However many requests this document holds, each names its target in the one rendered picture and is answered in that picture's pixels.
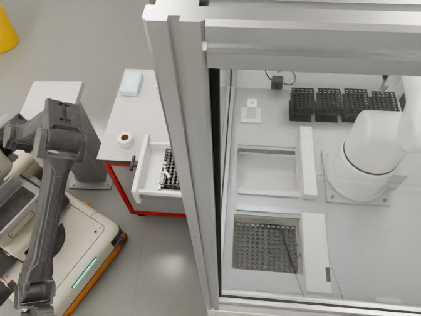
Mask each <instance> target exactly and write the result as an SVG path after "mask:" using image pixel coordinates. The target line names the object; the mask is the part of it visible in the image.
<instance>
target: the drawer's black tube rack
mask: <svg viewBox="0 0 421 316"><path fill-rule="evenodd" d="M171 150H172V149H170V151H169V159H168V163H167V172H168V173H169V175H170V178H168V177H167V175H166V174H165V180H164V187H162V186H161V185H160V188H161V189H177V190H180V186H179V181H178V177H177V172H176V169H175V164H174V158H173V155H172V151H171Z"/></svg>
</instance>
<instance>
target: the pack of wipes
mask: <svg viewBox="0 0 421 316"><path fill-rule="evenodd" d="M142 80H143V75H142V73H141V72H132V71H127V72H126V73H125V76H124V78H123V81H122V85H121V87H120V93H121V95H125V96H137V95H138V93H139V89H140V86H141V84H142Z"/></svg>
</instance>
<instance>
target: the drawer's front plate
mask: <svg viewBox="0 0 421 316"><path fill-rule="evenodd" d="M150 141H151V138H150V135H149V134H145V137H144V140H143V144H142V149H141V153H140V157H139V160H138V165H137V170H136V173H135V178H134V181H133V186H132V194H133V196H134V198H135V200H136V203H141V202H142V198H141V197H140V195H139V192H138V190H139V189H143V187H144V183H145V178H146V175H147V169H148V163H149V160H150V155H151V151H152V150H151V147H150V144H149V143H150Z"/></svg>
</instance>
